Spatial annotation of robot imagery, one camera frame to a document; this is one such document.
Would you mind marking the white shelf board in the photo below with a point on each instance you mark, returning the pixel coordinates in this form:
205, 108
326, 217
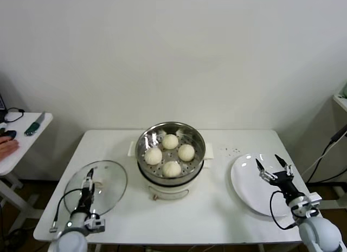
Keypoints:
340, 101

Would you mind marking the perforated steel steamer basket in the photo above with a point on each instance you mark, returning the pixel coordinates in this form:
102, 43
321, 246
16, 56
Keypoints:
187, 169

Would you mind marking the laptop screen edge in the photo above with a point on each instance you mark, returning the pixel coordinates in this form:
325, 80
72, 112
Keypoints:
1, 101

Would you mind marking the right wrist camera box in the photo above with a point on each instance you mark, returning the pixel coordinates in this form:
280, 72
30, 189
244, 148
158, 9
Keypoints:
315, 200

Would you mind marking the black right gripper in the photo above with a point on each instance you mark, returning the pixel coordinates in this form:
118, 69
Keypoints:
287, 184

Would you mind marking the dark blue computer mouse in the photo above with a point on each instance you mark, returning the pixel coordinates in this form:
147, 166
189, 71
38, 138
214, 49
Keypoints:
11, 134

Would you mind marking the pale green object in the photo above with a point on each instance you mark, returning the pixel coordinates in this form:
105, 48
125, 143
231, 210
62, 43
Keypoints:
344, 90

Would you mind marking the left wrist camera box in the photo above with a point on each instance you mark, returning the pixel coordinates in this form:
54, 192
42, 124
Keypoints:
96, 224

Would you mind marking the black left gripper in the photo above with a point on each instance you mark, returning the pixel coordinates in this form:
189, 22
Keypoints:
86, 201

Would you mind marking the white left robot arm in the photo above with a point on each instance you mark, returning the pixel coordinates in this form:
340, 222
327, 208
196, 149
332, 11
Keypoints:
70, 238

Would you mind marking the person's bare hand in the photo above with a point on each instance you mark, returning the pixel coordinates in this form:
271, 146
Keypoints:
8, 149

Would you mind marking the white steamed baozi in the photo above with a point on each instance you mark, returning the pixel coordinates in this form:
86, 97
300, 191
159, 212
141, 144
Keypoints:
170, 141
171, 169
153, 156
186, 152

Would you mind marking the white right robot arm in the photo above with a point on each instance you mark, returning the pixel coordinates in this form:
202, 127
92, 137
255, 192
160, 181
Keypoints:
317, 233

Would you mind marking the white round plate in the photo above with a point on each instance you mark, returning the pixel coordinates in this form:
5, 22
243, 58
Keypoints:
249, 181

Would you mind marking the white electric cooker base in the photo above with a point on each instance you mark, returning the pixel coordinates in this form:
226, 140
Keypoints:
168, 191

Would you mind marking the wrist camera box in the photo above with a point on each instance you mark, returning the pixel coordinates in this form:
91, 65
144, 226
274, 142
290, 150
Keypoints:
315, 200
96, 224

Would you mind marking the white side table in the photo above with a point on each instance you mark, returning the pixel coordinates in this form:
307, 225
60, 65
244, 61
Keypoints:
29, 146

